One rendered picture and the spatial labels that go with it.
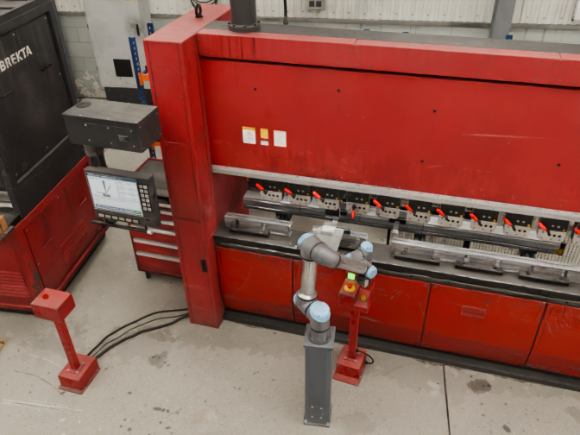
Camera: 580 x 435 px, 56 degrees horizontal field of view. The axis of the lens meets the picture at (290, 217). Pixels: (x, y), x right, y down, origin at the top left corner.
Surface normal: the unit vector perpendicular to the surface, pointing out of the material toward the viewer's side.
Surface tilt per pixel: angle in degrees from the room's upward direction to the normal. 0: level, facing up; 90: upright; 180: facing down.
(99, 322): 0
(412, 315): 90
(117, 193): 90
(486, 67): 90
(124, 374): 0
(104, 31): 90
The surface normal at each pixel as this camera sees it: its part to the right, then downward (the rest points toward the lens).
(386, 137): -0.28, 0.55
